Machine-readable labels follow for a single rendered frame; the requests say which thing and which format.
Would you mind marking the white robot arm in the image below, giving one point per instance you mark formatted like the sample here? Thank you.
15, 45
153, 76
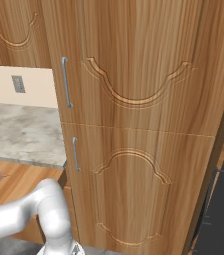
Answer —
47, 212

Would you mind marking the wooden drawer front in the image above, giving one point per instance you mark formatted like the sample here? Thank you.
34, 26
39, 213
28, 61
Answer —
20, 179

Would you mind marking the short wooden cupboard door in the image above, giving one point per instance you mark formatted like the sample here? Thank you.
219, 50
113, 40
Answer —
130, 199

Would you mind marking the tall wooden cupboard door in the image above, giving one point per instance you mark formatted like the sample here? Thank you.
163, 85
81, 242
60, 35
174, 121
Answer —
140, 40

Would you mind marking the grey wall socket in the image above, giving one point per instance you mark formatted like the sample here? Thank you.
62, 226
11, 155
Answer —
18, 84

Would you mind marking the wooden wall cupboard door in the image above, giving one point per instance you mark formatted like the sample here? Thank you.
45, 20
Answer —
14, 23

